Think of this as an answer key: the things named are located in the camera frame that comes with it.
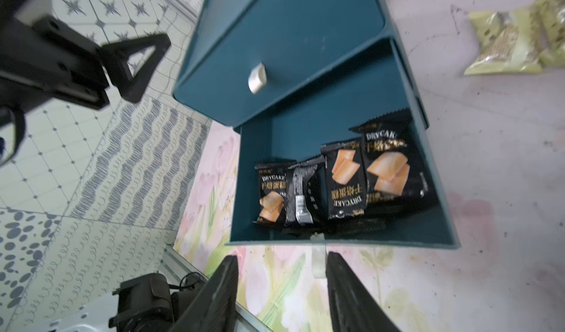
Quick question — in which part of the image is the black cookie packet one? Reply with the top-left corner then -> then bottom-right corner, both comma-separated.
255,159 -> 297,228

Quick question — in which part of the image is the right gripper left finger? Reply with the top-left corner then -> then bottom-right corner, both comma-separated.
170,256 -> 239,331

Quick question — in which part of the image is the black cookie packet four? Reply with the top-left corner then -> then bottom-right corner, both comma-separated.
350,109 -> 437,214

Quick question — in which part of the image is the green cookie packet two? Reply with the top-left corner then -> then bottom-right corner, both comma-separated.
533,0 -> 564,67

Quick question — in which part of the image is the teal drawer cabinet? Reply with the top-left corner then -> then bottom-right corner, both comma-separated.
173,0 -> 391,101

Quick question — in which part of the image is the green cookie packet one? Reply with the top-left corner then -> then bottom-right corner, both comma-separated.
464,7 -> 542,76

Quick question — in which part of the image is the black cookie packet three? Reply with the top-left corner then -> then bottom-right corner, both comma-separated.
321,138 -> 366,220

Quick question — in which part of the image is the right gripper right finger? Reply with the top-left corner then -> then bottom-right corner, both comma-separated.
326,252 -> 399,332

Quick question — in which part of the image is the black cookie packet two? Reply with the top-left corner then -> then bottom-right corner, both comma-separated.
285,155 -> 325,228

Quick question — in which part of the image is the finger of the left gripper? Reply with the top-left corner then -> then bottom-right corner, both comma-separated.
99,33 -> 172,104

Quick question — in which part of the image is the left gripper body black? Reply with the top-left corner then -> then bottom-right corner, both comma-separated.
1,15 -> 110,113

